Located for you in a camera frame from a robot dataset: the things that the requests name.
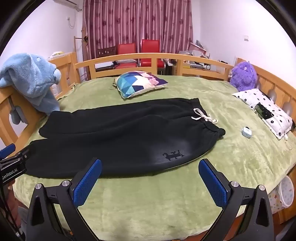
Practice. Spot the white air conditioner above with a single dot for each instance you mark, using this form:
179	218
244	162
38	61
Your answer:
72	5

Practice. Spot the white wall switch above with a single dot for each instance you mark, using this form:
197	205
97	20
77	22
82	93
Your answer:
246	38

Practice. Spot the dark cloth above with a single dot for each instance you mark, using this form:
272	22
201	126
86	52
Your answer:
263	111

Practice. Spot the wooden bed frame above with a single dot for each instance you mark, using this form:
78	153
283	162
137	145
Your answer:
143	60

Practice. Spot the maroon striped curtain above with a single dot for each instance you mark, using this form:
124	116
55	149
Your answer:
138	20

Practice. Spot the wooden coat rack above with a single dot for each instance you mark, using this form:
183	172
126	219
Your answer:
83	46

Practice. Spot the blue plush toy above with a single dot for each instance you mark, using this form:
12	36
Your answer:
30	76

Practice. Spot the desk clutter pile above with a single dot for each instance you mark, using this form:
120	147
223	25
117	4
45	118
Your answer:
196	52

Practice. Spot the white plastic bin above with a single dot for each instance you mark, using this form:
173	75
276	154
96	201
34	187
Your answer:
286	190

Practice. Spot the small white case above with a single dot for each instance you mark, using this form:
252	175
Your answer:
246	132

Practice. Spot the dark wooden chair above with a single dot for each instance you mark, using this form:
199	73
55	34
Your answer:
106	51

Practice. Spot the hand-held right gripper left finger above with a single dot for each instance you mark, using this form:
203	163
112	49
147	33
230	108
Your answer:
86	183

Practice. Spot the white floral pillow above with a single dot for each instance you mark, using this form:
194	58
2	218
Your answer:
249	97

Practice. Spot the green fleece blanket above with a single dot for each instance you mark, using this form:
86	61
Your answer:
161	197

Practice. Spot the black pants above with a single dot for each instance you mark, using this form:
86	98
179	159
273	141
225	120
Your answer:
115	139

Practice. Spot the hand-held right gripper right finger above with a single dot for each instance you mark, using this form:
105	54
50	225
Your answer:
212	183

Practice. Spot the geometric patterned pillow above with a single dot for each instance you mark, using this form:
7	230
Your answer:
136	83

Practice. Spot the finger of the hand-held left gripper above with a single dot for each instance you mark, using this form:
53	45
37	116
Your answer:
7	149

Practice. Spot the purple plush toy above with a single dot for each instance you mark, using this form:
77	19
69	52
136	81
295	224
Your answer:
242	76

